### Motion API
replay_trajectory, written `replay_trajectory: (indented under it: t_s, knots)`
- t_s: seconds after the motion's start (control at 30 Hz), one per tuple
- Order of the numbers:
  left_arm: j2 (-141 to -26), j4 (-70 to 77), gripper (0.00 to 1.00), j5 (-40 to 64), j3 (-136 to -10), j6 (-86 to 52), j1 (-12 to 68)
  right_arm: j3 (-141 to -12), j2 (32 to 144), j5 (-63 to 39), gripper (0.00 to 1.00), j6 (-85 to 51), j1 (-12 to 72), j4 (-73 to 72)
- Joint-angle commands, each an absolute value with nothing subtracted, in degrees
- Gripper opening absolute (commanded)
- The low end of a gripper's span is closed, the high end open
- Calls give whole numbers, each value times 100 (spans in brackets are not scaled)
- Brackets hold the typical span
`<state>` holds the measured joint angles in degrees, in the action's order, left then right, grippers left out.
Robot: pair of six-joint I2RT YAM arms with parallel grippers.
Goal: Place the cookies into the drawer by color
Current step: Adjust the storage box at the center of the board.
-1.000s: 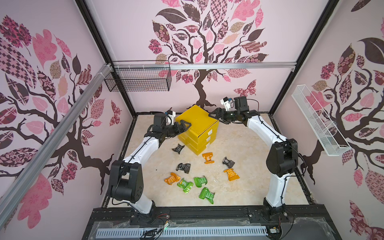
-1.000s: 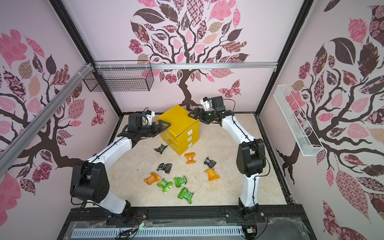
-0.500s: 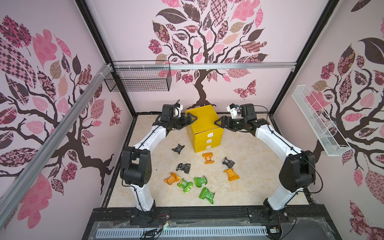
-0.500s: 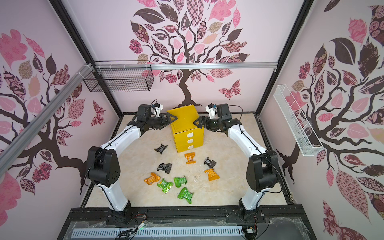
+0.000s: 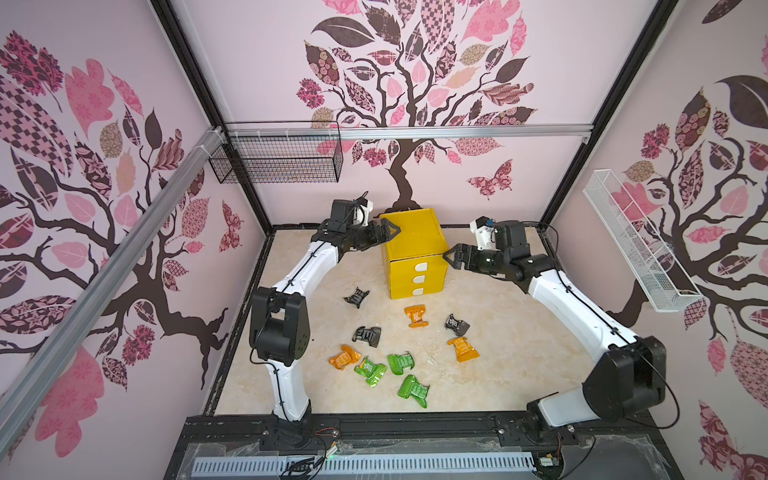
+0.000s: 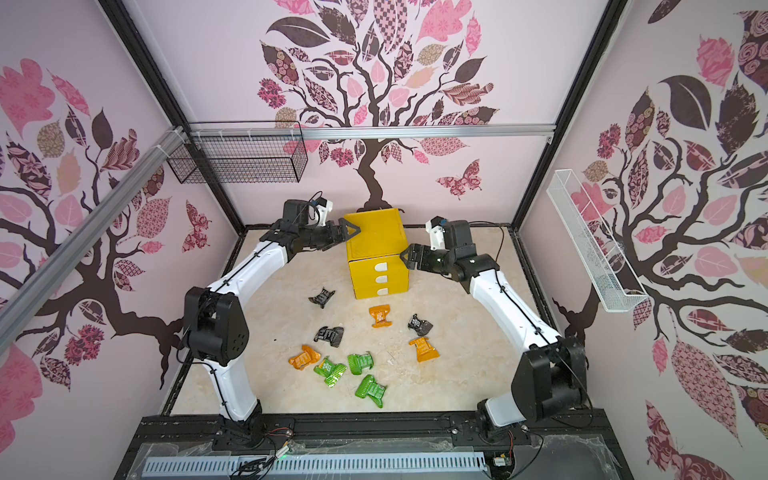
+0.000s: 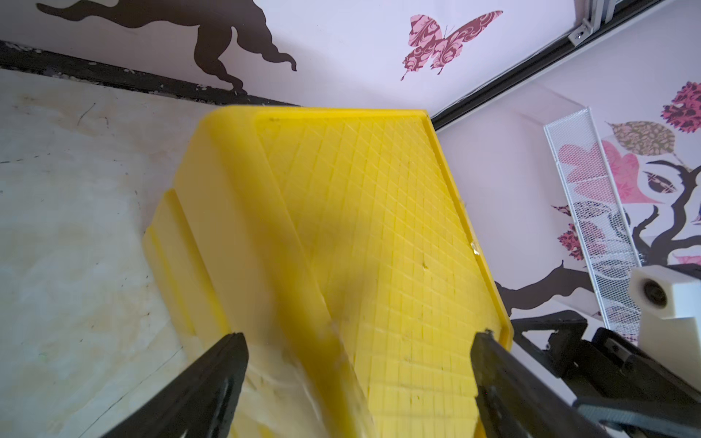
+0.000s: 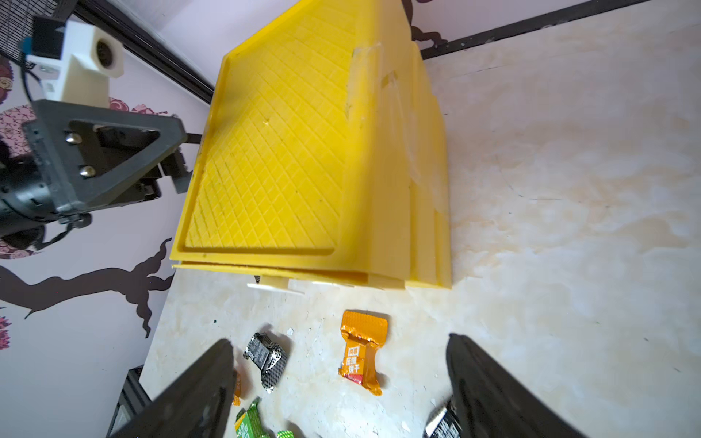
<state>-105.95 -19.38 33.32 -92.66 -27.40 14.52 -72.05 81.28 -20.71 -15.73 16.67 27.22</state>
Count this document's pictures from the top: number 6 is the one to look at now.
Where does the aluminium rail left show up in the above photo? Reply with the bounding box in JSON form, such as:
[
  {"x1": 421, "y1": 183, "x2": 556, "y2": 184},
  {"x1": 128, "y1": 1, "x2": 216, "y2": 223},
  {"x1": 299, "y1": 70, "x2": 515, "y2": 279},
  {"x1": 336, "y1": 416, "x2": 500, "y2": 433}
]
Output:
[{"x1": 1, "y1": 127, "x2": 186, "y2": 350}]

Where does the orange cookie packet left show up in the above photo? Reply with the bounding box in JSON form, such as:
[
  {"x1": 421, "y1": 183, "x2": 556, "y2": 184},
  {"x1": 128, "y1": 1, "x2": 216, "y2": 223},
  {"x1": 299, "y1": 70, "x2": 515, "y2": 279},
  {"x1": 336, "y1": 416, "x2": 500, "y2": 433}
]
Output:
[{"x1": 288, "y1": 345, "x2": 322, "y2": 371}]

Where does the yellow three-drawer cabinet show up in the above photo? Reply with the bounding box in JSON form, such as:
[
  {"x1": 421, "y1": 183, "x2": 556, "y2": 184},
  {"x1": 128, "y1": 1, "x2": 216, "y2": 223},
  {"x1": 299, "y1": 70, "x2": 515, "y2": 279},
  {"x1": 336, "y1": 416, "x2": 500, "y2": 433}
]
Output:
[{"x1": 344, "y1": 208, "x2": 409, "y2": 300}]

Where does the aluminium rail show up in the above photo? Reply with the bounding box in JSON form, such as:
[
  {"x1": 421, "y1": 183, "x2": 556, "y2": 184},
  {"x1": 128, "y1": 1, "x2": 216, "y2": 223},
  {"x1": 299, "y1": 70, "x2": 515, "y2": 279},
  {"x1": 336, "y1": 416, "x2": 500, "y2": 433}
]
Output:
[
  {"x1": 1, "y1": 127, "x2": 186, "y2": 350},
  {"x1": 191, "y1": 124, "x2": 556, "y2": 140}
]

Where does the green cookie packet front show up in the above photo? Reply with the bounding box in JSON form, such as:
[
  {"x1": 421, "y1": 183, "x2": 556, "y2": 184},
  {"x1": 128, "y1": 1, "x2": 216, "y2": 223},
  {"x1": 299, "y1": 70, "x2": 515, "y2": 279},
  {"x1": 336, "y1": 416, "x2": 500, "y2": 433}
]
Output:
[{"x1": 355, "y1": 374, "x2": 387, "y2": 409}]

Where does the orange cookie packet right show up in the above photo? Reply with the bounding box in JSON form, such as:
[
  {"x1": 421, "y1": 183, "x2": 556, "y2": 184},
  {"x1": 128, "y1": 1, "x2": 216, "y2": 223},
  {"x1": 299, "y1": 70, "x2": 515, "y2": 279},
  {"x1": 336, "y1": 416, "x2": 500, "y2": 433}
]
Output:
[{"x1": 408, "y1": 337, "x2": 440, "y2": 363}]

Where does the black base frame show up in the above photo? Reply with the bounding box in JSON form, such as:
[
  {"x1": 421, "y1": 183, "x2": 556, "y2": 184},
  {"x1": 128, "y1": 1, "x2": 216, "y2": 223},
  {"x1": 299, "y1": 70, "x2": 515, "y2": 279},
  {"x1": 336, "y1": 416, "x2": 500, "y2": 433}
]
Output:
[{"x1": 116, "y1": 410, "x2": 631, "y2": 479}]

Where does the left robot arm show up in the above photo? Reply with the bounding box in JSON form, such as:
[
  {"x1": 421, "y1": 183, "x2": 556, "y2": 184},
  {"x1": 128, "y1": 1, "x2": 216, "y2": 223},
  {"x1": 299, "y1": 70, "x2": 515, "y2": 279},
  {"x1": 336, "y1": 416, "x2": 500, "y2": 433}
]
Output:
[{"x1": 182, "y1": 197, "x2": 361, "y2": 429}]

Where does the green cookie packet left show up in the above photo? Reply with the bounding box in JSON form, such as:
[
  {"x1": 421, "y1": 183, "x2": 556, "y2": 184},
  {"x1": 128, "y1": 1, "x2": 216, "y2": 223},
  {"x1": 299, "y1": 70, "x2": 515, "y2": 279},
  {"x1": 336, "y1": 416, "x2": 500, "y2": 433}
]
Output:
[{"x1": 313, "y1": 357, "x2": 347, "y2": 388}]

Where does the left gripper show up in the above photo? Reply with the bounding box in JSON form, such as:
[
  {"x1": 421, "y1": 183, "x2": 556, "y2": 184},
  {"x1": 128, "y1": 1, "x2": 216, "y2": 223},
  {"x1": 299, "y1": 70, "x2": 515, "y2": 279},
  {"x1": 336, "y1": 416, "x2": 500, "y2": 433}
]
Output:
[{"x1": 297, "y1": 217, "x2": 359, "y2": 250}]

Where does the green cookie packet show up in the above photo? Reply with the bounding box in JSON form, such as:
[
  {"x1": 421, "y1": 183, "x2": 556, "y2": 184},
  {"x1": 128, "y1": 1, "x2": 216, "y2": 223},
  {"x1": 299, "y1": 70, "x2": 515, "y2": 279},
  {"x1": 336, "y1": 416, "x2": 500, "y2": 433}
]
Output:
[
  {"x1": 347, "y1": 352, "x2": 374, "y2": 376},
  {"x1": 313, "y1": 357, "x2": 347, "y2": 388},
  {"x1": 355, "y1": 374, "x2": 387, "y2": 409}
]

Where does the black cookie packet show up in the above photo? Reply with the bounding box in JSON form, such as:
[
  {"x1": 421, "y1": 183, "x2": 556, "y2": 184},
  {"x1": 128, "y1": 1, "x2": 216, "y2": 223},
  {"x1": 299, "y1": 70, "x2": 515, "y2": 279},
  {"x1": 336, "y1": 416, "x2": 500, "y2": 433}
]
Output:
[
  {"x1": 308, "y1": 288, "x2": 335, "y2": 309},
  {"x1": 313, "y1": 326, "x2": 344, "y2": 348},
  {"x1": 407, "y1": 314, "x2": 433, "y2": 337}
]

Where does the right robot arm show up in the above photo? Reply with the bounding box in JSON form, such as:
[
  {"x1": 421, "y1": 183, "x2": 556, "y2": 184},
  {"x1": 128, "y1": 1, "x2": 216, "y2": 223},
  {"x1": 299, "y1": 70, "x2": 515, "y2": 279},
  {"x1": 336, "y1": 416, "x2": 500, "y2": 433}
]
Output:
[{"x1": 400, "y1": 216, "x2": 593, "y2": 429}]

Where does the orange cookie packet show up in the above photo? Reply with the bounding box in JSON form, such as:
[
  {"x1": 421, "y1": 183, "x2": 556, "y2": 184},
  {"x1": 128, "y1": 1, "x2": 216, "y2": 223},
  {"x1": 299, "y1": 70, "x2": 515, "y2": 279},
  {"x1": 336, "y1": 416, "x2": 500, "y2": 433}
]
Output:
[
  {"x1": 408, "y1": 337, "x2": 440, "y2": 363},
  {"x1": 369, "y1": 305, "x2": 392, "y2": 328},
  {"x1": 288, "y1": 345, "x2": 322, "y2": 371}
]

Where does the black wire basket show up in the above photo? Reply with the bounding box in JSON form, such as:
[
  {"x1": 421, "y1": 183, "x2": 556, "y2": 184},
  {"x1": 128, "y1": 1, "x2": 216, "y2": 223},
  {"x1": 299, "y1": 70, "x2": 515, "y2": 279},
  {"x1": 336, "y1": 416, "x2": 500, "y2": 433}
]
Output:
[{"x1": 167, "y1": 120, "x2": 309, "y2": 184}]

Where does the orange cookie packet centre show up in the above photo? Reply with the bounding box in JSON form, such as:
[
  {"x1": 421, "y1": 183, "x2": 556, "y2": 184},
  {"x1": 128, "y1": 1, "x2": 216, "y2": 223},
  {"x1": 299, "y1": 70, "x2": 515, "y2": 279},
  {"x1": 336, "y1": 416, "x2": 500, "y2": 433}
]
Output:
[{"x1": 369, "y1": 305, "x2": 392, "y2": 328}]

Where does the white wire basket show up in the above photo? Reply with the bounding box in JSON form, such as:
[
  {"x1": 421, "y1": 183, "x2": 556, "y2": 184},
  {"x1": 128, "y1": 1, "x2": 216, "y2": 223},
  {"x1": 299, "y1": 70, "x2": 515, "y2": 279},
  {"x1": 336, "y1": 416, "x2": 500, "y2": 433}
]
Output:
[{"x1": 546, "y1": 169, "x2": 650, "y2": 313}]

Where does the green cookie packet middle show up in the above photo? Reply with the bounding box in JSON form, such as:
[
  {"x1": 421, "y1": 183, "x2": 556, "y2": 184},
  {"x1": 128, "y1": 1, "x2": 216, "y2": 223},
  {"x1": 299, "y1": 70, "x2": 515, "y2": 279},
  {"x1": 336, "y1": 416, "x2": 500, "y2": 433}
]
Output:
[{"x1": 347, "y1": 352, "x2": 374, "y2": 376}]

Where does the aluminium rail back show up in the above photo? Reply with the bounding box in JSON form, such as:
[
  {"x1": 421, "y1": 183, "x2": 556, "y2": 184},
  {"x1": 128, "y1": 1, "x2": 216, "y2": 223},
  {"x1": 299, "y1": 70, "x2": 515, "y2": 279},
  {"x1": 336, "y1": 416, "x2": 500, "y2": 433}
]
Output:
[{"x1": 191, "y1": 124, "x2": 556, "y2": 140}]

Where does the white slotted cable duct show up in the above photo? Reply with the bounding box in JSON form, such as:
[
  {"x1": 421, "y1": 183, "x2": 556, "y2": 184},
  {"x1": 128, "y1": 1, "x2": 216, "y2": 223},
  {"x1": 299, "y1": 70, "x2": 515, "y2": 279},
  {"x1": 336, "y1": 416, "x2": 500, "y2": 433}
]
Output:
[{"x1": 138, "y1": 452, "x2": 488, "y2": 479}]

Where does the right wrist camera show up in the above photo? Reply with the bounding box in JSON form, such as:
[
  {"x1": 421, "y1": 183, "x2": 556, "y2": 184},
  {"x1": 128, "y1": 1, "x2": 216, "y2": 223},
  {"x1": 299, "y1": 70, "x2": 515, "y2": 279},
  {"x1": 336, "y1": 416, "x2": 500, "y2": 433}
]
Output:
[{"x1": 425, "y1": 216, "x2": 447, "y2": 250}]

